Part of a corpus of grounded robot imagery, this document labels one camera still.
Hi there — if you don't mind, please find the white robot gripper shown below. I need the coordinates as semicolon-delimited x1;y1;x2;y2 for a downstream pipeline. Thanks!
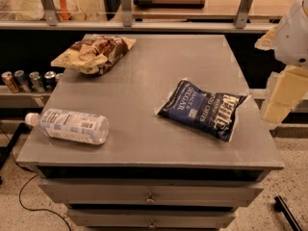
254;0;308;124

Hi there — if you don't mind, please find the blue kettle chip bag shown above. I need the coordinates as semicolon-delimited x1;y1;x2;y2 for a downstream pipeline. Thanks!
155;79;250;142

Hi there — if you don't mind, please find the brown chip bag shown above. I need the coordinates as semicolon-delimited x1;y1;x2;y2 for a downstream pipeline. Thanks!
51;35;136;75

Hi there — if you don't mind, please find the white orange plastic bag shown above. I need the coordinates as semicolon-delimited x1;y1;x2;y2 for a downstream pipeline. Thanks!
15;0;88;21

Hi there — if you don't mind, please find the black bar on floor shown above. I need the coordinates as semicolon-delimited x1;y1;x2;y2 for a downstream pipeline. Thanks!
274;195;303;231

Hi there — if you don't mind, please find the grey drawer cabinet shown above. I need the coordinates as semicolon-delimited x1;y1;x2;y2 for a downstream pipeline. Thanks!
17;35;283;231

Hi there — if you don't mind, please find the clear plastic water bottle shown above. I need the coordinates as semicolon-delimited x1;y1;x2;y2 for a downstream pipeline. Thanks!
25;109;109;145

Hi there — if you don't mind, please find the red soda can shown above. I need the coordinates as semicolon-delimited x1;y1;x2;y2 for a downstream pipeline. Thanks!
55;73;63;84

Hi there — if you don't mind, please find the dark blue soda can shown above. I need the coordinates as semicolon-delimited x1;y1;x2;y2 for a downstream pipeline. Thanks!
44;71;56;90

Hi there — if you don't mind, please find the upper grey drawer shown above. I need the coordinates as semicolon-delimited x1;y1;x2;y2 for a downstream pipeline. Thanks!
38;178;262;208

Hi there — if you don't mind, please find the grey drawer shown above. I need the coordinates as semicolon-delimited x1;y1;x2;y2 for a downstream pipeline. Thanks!
38;178;262;208
67;209;236;229

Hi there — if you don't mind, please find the green soda can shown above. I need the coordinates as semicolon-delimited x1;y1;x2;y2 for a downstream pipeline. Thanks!
29;71;45;93

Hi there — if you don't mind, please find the lower grey drawer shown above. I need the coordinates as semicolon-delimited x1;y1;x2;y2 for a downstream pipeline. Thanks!
67;209;236;229

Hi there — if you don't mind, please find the blue grey soda can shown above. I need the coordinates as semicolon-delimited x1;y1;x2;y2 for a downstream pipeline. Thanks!
14;70;31;92

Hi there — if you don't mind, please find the black stand leg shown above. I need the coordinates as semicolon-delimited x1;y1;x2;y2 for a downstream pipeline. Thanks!
0;123;26;169

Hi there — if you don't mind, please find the orange soda can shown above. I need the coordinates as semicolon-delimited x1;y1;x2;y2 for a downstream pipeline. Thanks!
1;71;19;93

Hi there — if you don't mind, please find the right metal shelf bracket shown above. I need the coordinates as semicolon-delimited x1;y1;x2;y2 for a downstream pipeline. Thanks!
234;0;253;29

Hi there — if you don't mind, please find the metal shelf bracket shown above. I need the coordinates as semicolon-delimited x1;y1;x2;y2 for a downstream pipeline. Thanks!
40;0;60;26
234;0;253;29
120;0;133;27

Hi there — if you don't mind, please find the middle metal shelf bracket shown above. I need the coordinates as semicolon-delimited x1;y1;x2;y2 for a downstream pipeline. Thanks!
120;0;133;27

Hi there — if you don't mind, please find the left metal shelf bracket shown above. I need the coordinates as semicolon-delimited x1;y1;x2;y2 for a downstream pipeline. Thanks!
40;0;60;26

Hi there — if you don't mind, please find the black floor cable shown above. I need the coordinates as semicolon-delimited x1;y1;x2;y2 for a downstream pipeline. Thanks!
0;125;73;231

